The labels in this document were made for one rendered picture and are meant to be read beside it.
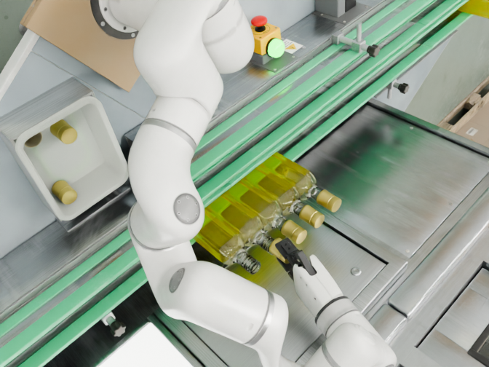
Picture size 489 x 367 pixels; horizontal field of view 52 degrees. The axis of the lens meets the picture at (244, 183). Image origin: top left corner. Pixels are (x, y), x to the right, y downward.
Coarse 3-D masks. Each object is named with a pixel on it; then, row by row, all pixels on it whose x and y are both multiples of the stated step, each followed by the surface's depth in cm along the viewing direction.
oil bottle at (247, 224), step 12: (216, 204) 109; (228, 204) 109; (240, 204) 108; (216, 216) 108; (228, 216) 106; (240, 216) 106; (252, 216) 105; (240, 228) 104; (252, 228) 103; (252, 240) 104
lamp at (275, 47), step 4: (272, 40) 119; (276, 40) 119; (280, 40) 119; (268, 44) 119; (272, 44) 118; (276, 44) 118; (280, 44) 119; (284, 44) 120; (268, 48) 119; (272, 48) 118; (276, 48) 118; (280, 48) 119; (284, 48) 120; (268, 52) 120; (272, 52) 119; (276, 52) 119; (280, 52) 120; (272, 56) 120; (276, 56) 120
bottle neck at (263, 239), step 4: (260, 232) 104; (264, 232) 105; (256, 236) 103; (260, 236) 103; (264, 236) 103; (268, 236) 103; (256, 240) 104; (260, 240) 103; (264, 240) 102; (268, 240) 102; (272, 240) 102; (260, 244) 103; (264, 244) 102; (268, 244) 102; (264, 248) 103; (268, 248) 102; (268, 252) 102
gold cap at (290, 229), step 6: (288, 222) 104; (282, 228) 104; (288, 228) 104; (294, 228) 103; (300, 228) 103; (288, 234) 104; (294, 234) 103; (300, 234) 102; (294, 240) 103; (300, 240) 104
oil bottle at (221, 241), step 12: (204, 216) 108; (204, 228) 106; (216, 228) 105; (228, 228) 105; (204, 240) 105; (216, 240) 103; (228, 240) 102; (240, 240) 103; (216, 252) 103; (228, 252) 101; (228, 264) 104
